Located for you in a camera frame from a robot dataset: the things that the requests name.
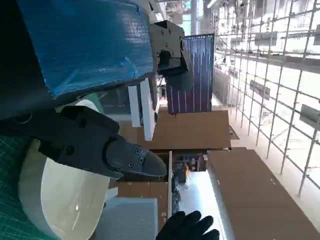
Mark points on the blue striped screen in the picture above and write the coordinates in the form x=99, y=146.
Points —
x=200, y=80

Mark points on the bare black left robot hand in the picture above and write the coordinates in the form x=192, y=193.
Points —
x=82, y=45

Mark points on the white square plate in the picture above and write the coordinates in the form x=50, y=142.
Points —
x=62, y=197

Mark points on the brown desk panel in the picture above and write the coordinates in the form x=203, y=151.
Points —
x=192, y=130
x=257, y=195

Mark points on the green cutting mat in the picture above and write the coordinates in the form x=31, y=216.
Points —
x=10, y=190

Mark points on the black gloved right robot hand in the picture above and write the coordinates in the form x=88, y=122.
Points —
x=187, y=227

